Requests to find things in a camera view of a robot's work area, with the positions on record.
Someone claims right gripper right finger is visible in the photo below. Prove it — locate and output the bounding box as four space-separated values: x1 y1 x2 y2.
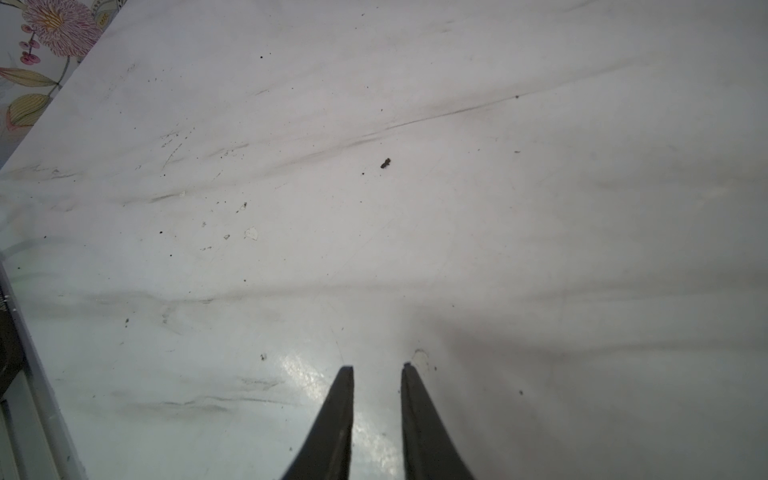
400 363 474 480

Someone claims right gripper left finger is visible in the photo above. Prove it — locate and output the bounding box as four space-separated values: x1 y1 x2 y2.
283 366 354 480

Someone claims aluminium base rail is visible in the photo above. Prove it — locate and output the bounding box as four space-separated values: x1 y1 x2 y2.
1 272 87 479

